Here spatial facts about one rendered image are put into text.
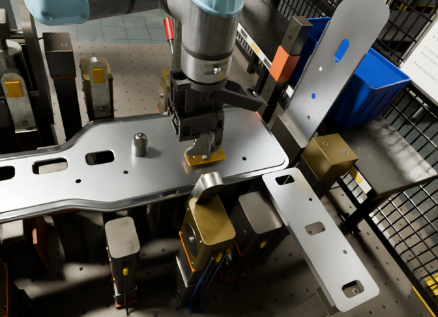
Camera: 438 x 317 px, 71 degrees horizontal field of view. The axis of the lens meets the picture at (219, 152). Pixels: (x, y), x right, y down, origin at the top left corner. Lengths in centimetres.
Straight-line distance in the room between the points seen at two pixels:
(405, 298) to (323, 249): 51
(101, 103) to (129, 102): 49
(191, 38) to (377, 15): 35
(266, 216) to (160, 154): 25
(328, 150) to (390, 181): 16
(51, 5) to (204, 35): 17
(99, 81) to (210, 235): 39
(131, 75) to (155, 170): 77
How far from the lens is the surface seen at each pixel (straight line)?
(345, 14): 70
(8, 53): 73
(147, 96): 125
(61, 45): 72
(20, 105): 71
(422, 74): 92
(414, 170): 88
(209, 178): 48
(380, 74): 96
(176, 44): 69
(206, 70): 45
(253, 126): 77
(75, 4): 41
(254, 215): 64
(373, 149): 85
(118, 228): 57
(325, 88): 72
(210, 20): 41
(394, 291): 110
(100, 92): 72
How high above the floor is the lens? 150
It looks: 47 degrees down
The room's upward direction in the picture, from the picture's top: 19 degrees clockwise
